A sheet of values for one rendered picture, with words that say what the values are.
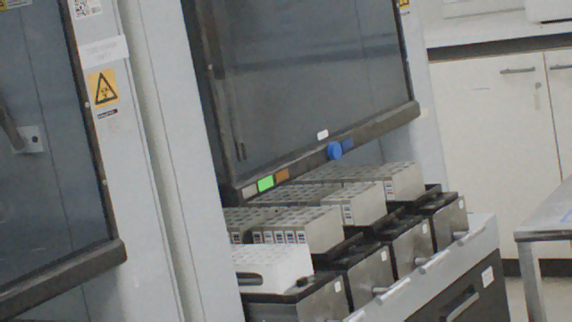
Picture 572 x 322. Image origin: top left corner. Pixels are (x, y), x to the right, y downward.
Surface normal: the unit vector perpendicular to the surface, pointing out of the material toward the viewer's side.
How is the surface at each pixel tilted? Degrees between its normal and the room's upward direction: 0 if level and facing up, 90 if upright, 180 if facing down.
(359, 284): 90
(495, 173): 90
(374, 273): 90
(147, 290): 90
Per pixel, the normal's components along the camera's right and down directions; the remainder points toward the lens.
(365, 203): 0.81, -0.04
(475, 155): -0.55, 0.25
